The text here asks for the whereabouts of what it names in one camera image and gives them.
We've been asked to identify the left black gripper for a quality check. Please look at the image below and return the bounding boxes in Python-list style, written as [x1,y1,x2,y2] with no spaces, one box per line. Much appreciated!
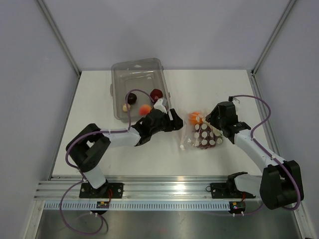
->
[151,109,185,135]

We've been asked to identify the fake orange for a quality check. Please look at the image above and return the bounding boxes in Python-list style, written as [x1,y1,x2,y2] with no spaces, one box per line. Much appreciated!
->
[188,112,203,125]

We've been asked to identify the clear zip top bag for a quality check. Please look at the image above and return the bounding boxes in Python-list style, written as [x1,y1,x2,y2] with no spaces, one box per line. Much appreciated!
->
[180,111,223,150]

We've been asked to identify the fake peach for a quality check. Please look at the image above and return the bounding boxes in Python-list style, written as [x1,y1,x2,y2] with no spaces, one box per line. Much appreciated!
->
[139,104,152,116]

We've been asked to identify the fake dark red apple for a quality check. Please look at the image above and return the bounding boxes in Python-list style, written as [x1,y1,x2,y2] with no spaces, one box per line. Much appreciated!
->
[150,89,163,102]

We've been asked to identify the fake garlic bulb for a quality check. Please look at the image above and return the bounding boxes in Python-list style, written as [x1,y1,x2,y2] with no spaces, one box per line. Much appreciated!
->
[122,104,131,113]

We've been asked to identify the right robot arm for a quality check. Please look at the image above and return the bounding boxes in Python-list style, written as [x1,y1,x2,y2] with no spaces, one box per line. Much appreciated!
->
[205,101,304,211]

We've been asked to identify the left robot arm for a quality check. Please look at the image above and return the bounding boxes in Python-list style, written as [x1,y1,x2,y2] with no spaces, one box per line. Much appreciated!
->
[65,109,183,198]

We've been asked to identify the fake purple grapes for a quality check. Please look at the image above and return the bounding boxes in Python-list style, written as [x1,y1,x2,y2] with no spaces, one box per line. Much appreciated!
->
[193,123,217,149]

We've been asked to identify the grey transparent plastic container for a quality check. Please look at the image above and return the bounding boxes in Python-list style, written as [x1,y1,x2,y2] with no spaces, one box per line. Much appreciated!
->
[110,58,171,122]

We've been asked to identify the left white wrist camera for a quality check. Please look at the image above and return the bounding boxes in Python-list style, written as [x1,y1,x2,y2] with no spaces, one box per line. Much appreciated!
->
[153,98,167,114]

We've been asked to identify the right aluminium frame post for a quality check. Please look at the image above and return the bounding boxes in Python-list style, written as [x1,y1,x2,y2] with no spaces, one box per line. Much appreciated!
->
[251,0,300,77]

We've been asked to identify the aluminium frame post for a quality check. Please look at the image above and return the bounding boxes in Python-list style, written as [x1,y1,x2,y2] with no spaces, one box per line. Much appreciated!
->
[251,0,300,77]
[34,0,81,78]

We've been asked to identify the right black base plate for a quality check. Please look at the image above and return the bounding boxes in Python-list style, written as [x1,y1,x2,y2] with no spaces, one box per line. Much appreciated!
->
[208,183,256,200]

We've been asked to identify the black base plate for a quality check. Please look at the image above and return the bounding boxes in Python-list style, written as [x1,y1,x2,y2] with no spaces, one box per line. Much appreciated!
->
[79,182,124,199]
[208,183,256,200]

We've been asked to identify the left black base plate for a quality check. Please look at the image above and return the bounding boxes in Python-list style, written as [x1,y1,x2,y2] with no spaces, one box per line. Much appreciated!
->
[79,182,124,199]

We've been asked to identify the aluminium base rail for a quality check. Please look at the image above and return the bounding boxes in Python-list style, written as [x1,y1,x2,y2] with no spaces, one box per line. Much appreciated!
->
[33,176,227,201]

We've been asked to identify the white slotted cable duct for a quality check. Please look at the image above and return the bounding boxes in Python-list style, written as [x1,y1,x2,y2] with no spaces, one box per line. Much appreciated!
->
[44,201,230,211]

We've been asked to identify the left aluminium frame post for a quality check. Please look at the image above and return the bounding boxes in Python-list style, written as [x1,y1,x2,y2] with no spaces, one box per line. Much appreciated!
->
[34,0,81,78]

